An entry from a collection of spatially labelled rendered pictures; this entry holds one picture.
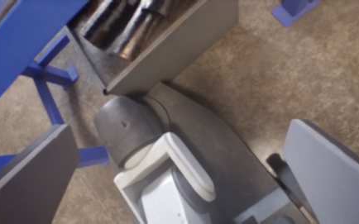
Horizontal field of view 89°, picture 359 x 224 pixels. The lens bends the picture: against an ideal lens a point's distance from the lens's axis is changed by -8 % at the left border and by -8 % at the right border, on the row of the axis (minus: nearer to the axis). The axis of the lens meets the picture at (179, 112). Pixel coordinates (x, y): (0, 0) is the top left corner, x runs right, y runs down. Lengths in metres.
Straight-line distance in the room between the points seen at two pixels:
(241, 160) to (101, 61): 0.55
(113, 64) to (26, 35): 0.43
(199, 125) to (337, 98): 0.50
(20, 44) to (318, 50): 0.86
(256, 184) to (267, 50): 0.50
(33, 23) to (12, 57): 0.06
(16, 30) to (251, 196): 0.63
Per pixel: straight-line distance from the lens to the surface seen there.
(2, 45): 0.31
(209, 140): 0.62
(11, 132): 1.54
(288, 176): 0.65
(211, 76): 0.82
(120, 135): 0.52
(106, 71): 0.71
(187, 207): 0.47
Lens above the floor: 0.79
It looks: 72 degrees down
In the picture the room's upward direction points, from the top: 73 degrees counter-clockwise
